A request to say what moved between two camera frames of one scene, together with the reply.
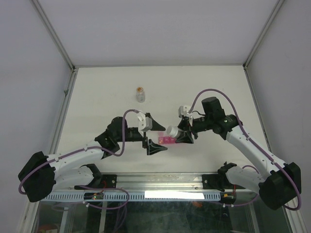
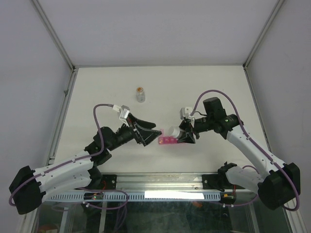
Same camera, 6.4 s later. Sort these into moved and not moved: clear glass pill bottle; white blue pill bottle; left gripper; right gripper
Moved: left gripper
Not moved: right gripper; white blue pill bottle; clear glass pill bottle
